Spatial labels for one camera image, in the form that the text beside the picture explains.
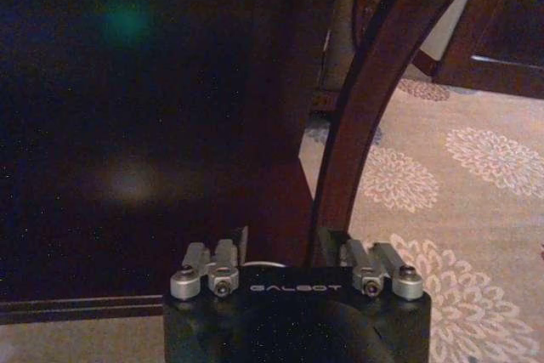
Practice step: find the dark wooden table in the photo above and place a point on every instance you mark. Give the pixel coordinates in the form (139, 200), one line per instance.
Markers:
(149, 125)

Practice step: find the dark wooden chair frame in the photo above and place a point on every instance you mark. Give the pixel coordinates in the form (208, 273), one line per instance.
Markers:
(493, 40)

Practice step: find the curved dark wooden table leg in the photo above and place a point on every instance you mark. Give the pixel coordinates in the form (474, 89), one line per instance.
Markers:
(361, 116)

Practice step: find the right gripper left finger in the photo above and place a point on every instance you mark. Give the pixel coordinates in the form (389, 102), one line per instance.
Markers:
(193, 283)

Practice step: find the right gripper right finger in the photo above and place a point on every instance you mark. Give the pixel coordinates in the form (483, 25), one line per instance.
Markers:
(406, 284)

